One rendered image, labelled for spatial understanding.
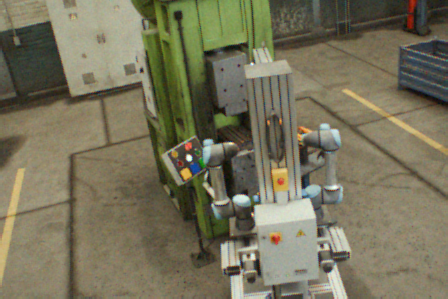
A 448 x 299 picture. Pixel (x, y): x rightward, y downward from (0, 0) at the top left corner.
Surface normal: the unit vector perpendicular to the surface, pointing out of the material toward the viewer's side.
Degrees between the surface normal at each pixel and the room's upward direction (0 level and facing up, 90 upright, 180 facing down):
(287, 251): 90
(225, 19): 90
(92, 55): 90
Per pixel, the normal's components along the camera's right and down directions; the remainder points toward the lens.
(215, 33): 0.41, 0.35
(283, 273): 0.00, 0.42
